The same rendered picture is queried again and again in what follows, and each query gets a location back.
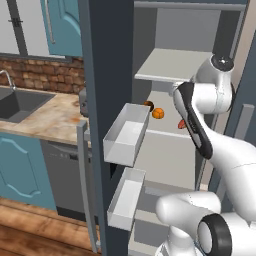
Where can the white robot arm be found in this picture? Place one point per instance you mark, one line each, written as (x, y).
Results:
(233, 166)

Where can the large white door bin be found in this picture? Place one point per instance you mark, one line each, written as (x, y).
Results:
(125, 140)

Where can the red-orange sweet potato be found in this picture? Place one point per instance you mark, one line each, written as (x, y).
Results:
(181, 124)

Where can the dark grey freezer door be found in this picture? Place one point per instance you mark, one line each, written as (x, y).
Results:
(106, 66)

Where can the small white door bin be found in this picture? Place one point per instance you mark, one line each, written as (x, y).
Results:
(125, 200)

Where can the white freezer rack shelf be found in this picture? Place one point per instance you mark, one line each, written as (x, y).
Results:
(170, 65)

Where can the grey fridge freezer body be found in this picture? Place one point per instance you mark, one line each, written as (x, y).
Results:
(173, 30)

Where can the teal base cupboard door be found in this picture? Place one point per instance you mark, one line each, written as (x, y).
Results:
(23, 170)

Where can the dark grey fridge door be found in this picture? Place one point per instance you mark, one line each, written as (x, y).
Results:
(248, 86)

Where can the dark shaded orange fruit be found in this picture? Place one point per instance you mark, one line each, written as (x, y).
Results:
(149, 105)

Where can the bright orange fruit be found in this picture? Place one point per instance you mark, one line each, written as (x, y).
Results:
(158, 113)

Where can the grey toaster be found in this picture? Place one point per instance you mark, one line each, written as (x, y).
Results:
(83, 101)

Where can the grey dishwasher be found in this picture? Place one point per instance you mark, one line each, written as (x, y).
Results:
(65, 176)

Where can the dark grey sink basin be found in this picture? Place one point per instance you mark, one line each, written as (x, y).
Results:
(20, 103)

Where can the silver tap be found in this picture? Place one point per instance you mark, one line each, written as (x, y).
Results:
(8, 78)

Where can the grey framed window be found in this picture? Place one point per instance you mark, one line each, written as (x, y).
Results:
(18, 26)

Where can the teal wall cupboard door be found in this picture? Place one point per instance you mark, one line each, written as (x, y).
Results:
(65, 26)

